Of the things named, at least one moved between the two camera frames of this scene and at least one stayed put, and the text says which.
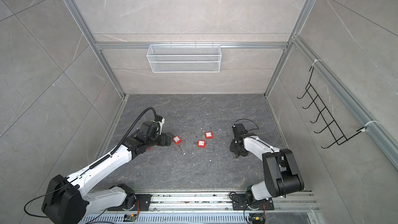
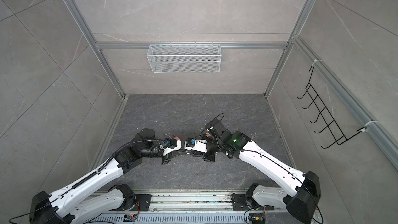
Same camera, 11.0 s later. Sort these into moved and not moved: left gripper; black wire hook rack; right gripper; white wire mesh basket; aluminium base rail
Moved: right gripper; left gripper
Not moved: aluminium base rail; white wire mesh basket; black wire hook rack
